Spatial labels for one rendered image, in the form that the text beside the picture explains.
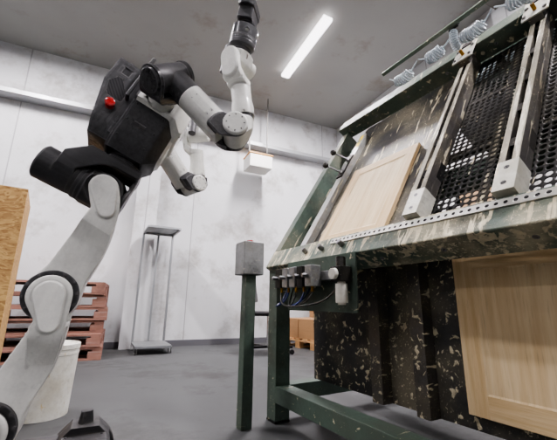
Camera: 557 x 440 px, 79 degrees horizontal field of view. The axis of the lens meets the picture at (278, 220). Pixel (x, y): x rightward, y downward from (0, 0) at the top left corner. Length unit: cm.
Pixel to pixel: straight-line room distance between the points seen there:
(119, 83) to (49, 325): 78
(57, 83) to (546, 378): 601
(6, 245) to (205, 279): 330
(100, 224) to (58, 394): 132
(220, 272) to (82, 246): 426
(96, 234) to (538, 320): 136
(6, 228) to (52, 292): 137
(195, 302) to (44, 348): 418
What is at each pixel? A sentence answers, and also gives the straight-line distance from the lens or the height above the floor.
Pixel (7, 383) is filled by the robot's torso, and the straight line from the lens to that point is 121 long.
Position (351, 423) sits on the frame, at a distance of 152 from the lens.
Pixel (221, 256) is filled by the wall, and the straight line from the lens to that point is 538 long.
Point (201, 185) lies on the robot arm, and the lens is 159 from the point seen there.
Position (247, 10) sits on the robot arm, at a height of 153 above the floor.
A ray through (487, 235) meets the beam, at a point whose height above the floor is 79.
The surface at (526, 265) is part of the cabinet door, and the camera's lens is 130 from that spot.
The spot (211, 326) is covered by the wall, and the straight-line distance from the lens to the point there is 532.
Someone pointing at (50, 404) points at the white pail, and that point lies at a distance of 231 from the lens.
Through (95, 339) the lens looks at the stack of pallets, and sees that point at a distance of 421.
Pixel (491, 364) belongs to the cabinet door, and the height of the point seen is 42.
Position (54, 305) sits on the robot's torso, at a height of 59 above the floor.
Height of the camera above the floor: 60
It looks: 14 degrees up
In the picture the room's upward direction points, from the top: 1 degrees clockwise
